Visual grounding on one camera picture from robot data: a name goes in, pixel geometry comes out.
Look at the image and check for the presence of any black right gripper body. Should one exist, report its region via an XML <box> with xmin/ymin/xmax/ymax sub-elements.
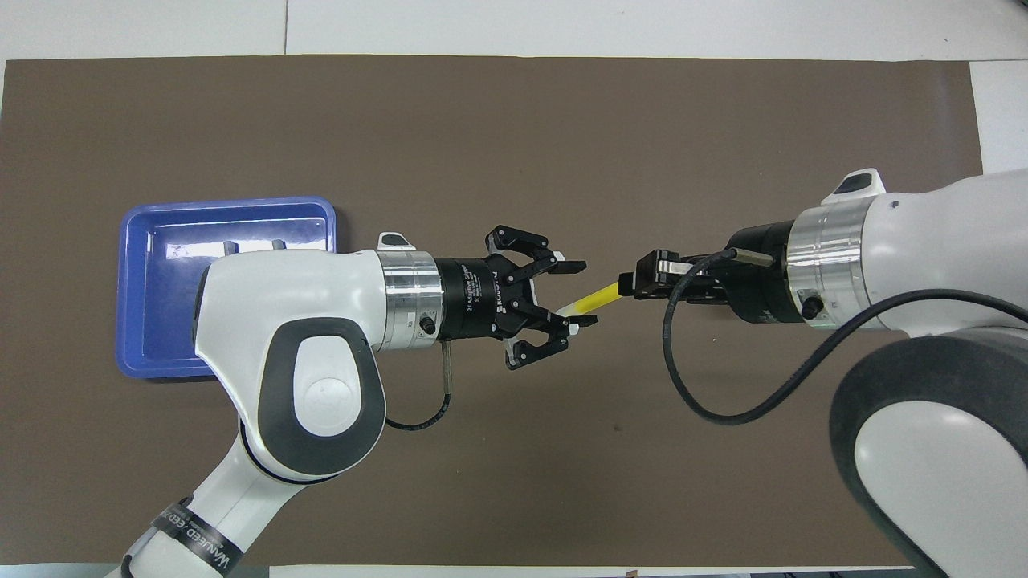
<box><xmin>727</xmin><ymin>221</ymin><xmax>794</xmax><ymax>326</ymax></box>

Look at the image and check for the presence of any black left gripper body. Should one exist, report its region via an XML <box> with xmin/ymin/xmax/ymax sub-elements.
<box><xmin>438</xmin><ymin>257</ymin><xmax>532</xmax><ymax>344</ymax></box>

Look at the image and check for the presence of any yellow pen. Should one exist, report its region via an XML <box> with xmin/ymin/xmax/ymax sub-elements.
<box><xmin>554</xmin><ymin>283</ymin><xmax>623</xmax><ymax>318</ymax></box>

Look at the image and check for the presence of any brown table mat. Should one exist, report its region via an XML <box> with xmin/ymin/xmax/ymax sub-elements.
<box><xmin>0</xmin><ymin>55</ymin><xmax>985</xmax><ymax>567</ymax></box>

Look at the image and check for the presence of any blue plastic tray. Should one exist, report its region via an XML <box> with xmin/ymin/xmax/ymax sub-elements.
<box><xmin>115</xmin><ymin>195</ymin><xmax>338</xmax><ymax>380</ymax></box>

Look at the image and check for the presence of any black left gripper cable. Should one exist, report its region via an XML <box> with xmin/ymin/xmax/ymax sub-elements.
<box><xmin>385</xmin><ymin>341</ymin><xmax>455</xmax><ymax>431</ymax></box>

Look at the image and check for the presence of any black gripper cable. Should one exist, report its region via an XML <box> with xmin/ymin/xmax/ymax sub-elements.
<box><xmin>385</xmin><ymin>341</ymin><xmax>455</xmax><ymax>431</ymax></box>
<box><xmin>663</xmin><ymin>247</ymin><xmax>1028</xmax><ymax>426</ymax></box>

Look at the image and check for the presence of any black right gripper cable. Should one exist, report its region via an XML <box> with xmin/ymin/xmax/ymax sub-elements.
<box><xmin>663</xmin><ymin>247</ymin><xmax>1028</xmax><ymax>426</ymax></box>

